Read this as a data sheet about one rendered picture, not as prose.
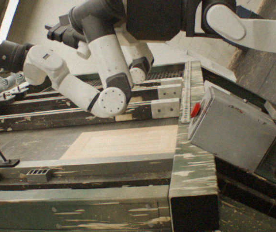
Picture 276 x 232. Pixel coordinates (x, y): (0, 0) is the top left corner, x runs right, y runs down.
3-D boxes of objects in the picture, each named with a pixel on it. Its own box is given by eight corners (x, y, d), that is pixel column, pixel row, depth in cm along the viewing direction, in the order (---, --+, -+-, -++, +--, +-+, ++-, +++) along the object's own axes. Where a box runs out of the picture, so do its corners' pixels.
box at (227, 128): (283, 132, 77) (212, 95, 77) (255, 176, 80) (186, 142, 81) (272, 116, 88) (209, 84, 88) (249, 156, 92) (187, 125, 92)
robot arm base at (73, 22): (137, 19, 110) (123, -14, 110) (115, 20, 100) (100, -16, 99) (100, 39, 118) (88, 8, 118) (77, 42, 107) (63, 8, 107)
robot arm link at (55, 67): (21, 72, 108) (56, 95, 108) (24, 52, 101) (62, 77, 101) (34, 60, 112) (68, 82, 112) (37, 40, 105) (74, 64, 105)
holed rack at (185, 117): (189, 123, 136) (189, 121, 136) (181, 123, 137) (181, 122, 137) (190, 61, 293) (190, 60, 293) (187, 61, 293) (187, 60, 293)
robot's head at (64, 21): (84, 7, 132) (65, 12, 133) (77, 7, 124) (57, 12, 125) (88, 23, 133) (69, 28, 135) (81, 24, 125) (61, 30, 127)
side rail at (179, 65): (186, 76, 289) (185, 63, 286) (56, 91, 308) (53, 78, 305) (186, 75, 296) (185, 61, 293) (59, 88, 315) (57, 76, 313)
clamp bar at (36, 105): (181, 99, 192) (177, 54, 186) (-15, 119, 213) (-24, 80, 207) (182, 95, 202) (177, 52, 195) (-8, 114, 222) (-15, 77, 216)
